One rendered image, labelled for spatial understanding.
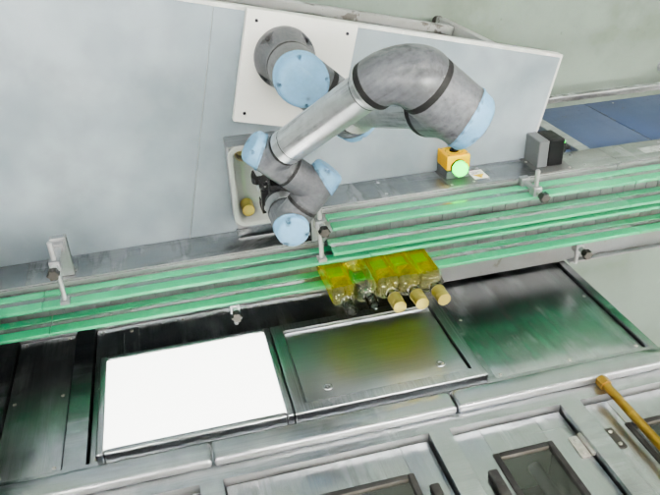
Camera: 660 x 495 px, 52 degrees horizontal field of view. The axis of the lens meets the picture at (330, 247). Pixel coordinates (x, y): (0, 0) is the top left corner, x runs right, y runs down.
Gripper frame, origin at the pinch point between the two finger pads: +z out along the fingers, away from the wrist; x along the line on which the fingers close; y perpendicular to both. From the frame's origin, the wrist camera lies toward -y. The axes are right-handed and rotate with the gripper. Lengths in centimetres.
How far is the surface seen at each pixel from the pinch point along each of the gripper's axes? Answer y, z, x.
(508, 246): 29, -11, 67
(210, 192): 8.8, 5.6, -14.5
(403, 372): 39, -45, 23
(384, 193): 10.4, -4.8, 31.1
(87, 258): 22, 2, -48
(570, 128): 10, 27, 107
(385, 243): 19.7, -15.1, 28.2
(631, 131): 10, 18, 123
